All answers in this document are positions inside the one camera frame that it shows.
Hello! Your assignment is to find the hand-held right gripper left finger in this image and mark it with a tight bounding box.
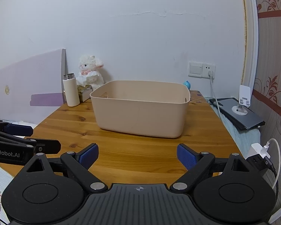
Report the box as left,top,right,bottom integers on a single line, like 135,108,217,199
25,143,108,192

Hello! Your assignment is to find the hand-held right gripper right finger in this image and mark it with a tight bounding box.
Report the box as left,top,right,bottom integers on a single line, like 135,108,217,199
170,143,251,191

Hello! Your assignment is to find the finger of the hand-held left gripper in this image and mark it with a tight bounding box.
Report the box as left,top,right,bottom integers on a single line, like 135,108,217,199
0,129,61,155
0,119,34,137

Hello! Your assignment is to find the beige plastic storage bin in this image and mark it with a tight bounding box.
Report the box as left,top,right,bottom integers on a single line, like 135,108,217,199
90,80,191,139

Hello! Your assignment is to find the white bedding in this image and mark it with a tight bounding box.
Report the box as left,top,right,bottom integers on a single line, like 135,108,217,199
0,162,17,225

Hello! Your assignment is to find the purple and white board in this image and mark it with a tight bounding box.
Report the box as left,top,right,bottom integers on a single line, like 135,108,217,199
0,48,67,125

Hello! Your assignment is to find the light blue blanket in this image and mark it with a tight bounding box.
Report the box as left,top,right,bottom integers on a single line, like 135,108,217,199
211,103,261,160

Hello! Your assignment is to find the white thermos bottle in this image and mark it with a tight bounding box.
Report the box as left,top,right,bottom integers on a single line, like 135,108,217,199
62,73,80,107

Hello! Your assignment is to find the gold patterned tissue box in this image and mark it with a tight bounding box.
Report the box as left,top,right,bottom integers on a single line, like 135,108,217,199
76,84,93,102

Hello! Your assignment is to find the black flat device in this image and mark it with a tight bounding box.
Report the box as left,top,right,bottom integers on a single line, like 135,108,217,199
209,98,265,131

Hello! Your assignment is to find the purple flower table mat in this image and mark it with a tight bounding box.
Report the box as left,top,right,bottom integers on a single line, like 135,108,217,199
188,90,209,104

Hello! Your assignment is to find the white power adapter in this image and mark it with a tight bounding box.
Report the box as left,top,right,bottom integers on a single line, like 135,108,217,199
249,142,272,162

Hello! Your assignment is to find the black charger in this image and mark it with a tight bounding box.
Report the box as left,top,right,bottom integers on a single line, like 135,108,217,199
247,157,275,176

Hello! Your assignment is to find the white tissue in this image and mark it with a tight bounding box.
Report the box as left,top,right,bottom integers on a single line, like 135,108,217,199
75,71,99,86

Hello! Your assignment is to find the white phone stand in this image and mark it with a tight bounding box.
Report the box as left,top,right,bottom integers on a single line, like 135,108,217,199
232,85,251,116

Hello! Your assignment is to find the white plush sheep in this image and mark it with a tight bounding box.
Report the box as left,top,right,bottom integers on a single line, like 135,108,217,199
76,54,105,91

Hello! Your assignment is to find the white wall cable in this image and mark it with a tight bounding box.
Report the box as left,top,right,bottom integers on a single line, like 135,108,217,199
209,78,225,122

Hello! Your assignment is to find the white wall switch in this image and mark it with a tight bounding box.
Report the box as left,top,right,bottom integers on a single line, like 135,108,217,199
188,60,203,78

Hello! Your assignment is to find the black cable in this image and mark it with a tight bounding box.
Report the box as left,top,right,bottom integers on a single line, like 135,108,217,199
269,166,280,195

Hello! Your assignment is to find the white charging cable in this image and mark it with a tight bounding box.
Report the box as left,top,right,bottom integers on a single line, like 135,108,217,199
262,138,281,190

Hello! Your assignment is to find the white wall outlet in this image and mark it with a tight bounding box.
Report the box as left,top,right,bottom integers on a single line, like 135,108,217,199
202,62,216,80

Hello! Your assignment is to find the white door frame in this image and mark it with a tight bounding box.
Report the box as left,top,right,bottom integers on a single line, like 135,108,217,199
239,0,259,92

